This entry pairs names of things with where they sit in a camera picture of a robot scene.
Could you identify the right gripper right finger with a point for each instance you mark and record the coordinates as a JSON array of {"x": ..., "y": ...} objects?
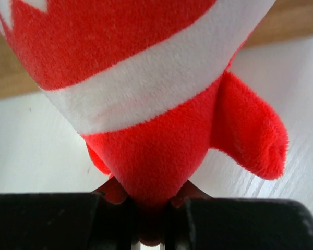
[{"x": 195, "y": 220}]

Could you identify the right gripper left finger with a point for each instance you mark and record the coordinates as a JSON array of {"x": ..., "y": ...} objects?
[{"x": 102, "y": 219}]

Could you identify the red shark plush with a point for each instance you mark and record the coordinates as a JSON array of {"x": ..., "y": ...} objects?
[{"x": 147, "y": 85}]

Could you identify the white wire wooden shelf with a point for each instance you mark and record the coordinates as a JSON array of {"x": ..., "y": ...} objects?
[{"x": 286, "y": 20}]

